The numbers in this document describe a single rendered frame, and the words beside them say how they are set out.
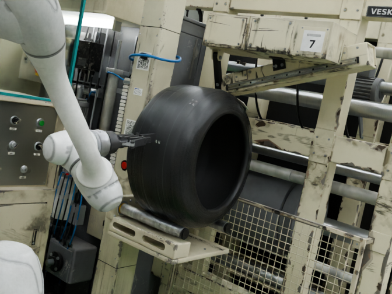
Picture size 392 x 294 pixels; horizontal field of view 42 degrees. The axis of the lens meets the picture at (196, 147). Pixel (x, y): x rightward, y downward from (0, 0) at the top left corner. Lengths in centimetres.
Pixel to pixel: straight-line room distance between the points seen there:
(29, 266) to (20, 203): 109
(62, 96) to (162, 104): 67
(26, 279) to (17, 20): 53
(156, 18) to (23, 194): 90
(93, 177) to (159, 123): 50
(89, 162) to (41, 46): 37
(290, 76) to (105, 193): 107
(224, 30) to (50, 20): 126
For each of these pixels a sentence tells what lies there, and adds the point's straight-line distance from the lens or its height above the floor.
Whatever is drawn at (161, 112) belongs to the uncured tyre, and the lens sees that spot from 189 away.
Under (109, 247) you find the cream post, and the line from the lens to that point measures 230.
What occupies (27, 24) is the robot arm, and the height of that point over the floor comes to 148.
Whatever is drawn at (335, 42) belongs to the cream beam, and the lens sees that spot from 207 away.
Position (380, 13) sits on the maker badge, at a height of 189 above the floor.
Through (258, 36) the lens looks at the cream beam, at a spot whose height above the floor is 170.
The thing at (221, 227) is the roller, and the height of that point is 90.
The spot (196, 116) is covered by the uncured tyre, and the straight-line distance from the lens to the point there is 184.
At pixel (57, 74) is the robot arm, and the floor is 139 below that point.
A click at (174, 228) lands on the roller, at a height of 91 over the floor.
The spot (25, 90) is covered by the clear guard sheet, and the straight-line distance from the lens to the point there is 215.
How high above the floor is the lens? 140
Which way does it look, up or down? 5 degrees down
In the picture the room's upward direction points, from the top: 11 degrees clockwise
